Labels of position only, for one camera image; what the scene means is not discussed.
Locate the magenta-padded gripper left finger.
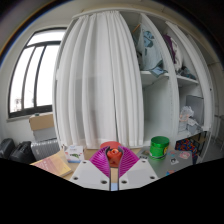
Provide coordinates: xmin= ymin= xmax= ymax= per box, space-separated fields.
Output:
xmin=69 ymin=145 xmax=112 ymax=192

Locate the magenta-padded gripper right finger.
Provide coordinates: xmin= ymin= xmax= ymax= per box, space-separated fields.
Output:
xmin=110 ymin=145 xmax=160 ymax=192

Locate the orange-red charger block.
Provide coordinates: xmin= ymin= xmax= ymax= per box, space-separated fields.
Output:
xmin=106 ymin=148 xmax=124 ymax=168

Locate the small white and green box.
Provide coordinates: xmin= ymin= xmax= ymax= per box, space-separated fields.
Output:
xmin=63 ymin=144 xmax=85 ymax=164

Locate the green metal tin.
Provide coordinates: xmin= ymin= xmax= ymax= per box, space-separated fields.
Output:
xmin=148 ymin=135 xmax=170 ymax=161

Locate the silver laptop with stickers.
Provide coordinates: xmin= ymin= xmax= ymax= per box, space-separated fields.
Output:
xmin=136 ymin=148 xmax=195 ymax=179

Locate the multicoloured patterned bag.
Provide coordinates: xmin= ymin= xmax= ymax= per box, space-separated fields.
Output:
xmin=174 ymin=138 xmax=200 ymax=158

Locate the grey box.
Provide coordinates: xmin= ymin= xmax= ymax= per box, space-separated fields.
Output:
xmin=32 ymin=127 xmax=57 ymax=143

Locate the black bag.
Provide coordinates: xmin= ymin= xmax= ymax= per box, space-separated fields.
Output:
xmin=9 ymin=141 xmax=37 ymax=165

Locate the white shelf unit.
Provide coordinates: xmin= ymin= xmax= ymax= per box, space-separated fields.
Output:
xmin=53 ymin=6 xmax=214 ymax=150

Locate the brown cardboard box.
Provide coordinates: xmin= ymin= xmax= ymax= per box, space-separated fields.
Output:
xmin=28 ymin=112 xmax=55 ymax=132

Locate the black suitcase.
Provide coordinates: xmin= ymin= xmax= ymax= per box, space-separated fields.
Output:
xmin=0 ymin=138 xmax=16 ymax=160

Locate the white curtain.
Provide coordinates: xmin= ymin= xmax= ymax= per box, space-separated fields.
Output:
xmin=54 ymin=10 xmax=145 ymax=149

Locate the dark-framed window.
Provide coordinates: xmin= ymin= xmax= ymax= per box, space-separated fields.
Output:
xmin=7 ymin=27 xmax=68 ymax=119

